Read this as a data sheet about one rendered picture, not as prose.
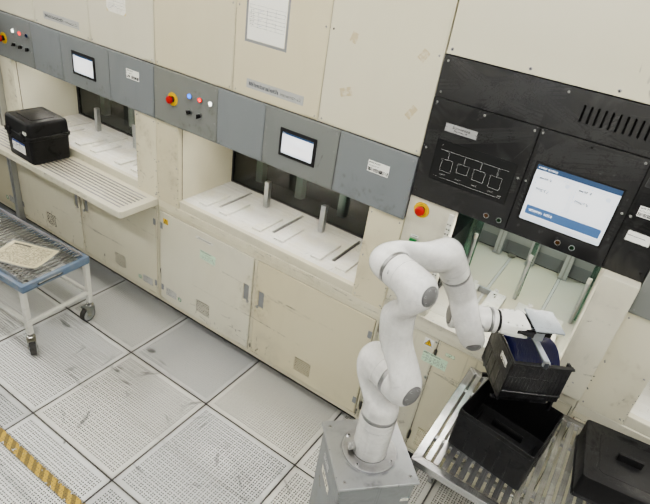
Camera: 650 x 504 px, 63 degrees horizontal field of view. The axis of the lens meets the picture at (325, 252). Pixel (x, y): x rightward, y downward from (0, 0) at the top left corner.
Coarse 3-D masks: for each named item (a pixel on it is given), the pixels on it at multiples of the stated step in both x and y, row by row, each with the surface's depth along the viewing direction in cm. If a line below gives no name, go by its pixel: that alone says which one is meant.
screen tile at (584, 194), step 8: (576, 192) 182; (584, 192) 181; (592, 192) 179; (584, 200) 182; (592, 200) 180; (600, 200) 179; (576, 208) 184; (584, 208) 183; (600, 208) 180; (608, 208) 178; (576, 216) 185; (584, 216) 184; (592, 216) 182; (600, 216) 181; (600, 224) 182
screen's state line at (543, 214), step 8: (528, 208) 193; (536, 208) 192; (536, 216) 193; (544, 216) 191; (552, 216) 190; (560, 216) 188; (560, 224) 189; (568, 224) 188; (576, 224) 186; (584, 224) 185; (584, 232) 186; (592, 232) 184; (600, 232) 183
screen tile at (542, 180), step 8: (544, 176) 186; (536, 184) 189; (544, 184) 187; (552, 184) 186; (560, 184) 184; (536, 192) 190; (560, 192) 185; (568, 192) 184; (536, 200) 191; (544, 200) 189; (552, 200) 188; (560, 200) 186; (552, 208) 189; (560, 208) 187
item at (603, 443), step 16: (592, 432) 194; (608, 432) 195; (576, 448) 198; (592, 448) 187; (608, 448) 188; (624, 448) 189; (640, 448) 190; (576, 464) 189; (592, 464) 181; (608, 464) 182; (624, 464) 183; (640, 464) 181; (576, 480) 181; (592, 480) 176; (608, 480) 176; (624, 480) 177; (640, 480) 178; (576, 496) 181; (592, 496) 178; (608, 496) 176; (624, 496) 173; (640, 496) 173
